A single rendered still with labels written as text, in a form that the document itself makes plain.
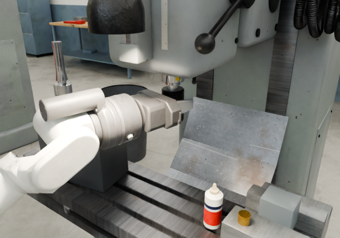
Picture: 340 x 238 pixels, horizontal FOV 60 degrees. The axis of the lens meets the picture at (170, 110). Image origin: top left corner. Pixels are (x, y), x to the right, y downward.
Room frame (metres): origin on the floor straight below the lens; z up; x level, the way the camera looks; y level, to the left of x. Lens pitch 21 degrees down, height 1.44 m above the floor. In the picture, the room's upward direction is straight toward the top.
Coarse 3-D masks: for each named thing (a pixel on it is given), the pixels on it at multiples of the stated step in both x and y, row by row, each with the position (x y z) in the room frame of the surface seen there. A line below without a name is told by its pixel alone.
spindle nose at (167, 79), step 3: (162, 75) 0.57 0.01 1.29; (165, 75) 0.57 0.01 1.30; (168, 75) 0.56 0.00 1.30; (162, 78) 0.57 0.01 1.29; (165, 78) 0.57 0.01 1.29; (168, 78) 0.56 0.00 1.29; (171, 78) 0.56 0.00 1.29; (174, 78) 0.56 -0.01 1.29; (180, 78) 0.57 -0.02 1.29; (183, 78) 0.57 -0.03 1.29; (162, 81) 0.57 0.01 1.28; (165, 81) 0.57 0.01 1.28; (168, 81) 0.56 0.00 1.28; (171, 81) 0.56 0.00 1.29; (174, 81) 0.56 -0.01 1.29; (177, 81) 0.56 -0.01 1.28; (180, 81) 0.57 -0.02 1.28; (183, 81) 0.57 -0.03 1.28
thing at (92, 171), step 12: (120, 144) 0.73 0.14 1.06; (96, 156) 0.66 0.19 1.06; (108, 156) 0.68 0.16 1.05; (120, 156) 0.73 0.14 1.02; (84, 168) 0.68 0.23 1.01; (96, 168) 0.66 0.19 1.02; (108, 168) 0.68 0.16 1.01; (120, 168) 0.72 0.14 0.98; (72, 180) 0.70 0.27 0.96; (84, 180) 0.68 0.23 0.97; (96, 180) 0.66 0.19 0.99; (108, 180) 0.67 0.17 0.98
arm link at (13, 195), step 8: (0, 176) 0.36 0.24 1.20; (0, 184) 0.35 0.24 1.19; (8, 184) 0.35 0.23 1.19; (0, 192) 0.35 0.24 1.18; (8, 192) 0.35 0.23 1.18; (16, 192) 0.36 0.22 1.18; (0, 200) 0.34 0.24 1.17; (8, 200) 0.35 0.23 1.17; (16, 200) 0.36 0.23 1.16; (0, 208) 0.34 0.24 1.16; (8, 208) 0.36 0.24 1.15
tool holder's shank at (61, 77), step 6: (54, 42) 0.77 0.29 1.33; (60, 42) 0.77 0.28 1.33; (54, 48) 0.77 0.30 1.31; (60, 48) 0.77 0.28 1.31; (54, 54) 0.77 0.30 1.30; (60, 54) 0.77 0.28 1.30; (54, 60) 0.77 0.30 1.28; (60, 60) 0.77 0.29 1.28; (60, 66) 0.77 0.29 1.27; (60, 72) 0.76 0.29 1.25; (60, 78) 0.76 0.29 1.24; (66, 78) 0.77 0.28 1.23; (60, 84) 0.77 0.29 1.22
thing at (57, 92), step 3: (54, 90) 0.76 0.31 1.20; (57, 90) 0.75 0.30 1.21; (60, 90) 0.75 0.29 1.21; (63, 90) 0.75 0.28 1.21; (66, 90) 0.76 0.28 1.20; (69, 90) 0.77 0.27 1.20; (57, 93) 0.75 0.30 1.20; (60, 93) 0.75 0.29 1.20; (63, 93) 0.75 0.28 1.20; (66, 93) 0.76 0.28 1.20; (69, 93) 0.76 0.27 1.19
